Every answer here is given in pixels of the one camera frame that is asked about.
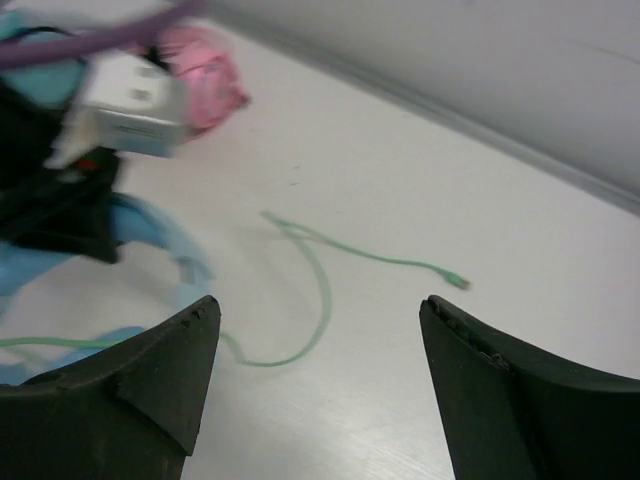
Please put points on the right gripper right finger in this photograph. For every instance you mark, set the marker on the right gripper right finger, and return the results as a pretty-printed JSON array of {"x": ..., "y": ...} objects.
[{"x": 511, "y": 410}]

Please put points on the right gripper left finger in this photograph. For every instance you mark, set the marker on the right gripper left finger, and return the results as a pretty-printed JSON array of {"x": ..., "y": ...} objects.
[{"x": 131, "y": 411}]

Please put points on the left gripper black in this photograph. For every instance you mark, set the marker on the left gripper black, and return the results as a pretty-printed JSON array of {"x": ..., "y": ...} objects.
[{"x": 62, "y": 210}]

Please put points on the light blue headphones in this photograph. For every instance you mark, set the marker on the light blue headphones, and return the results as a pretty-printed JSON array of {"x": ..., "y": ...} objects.
[{"x": 132, "y": 220}]

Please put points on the pink headphones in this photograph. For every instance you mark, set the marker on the pink headphones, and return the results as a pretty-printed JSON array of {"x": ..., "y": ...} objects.
[{"x": 202, "y": 60}]

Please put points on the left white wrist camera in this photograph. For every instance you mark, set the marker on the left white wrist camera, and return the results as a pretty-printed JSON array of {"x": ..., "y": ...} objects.
[{"x": 126, "y": 103}]

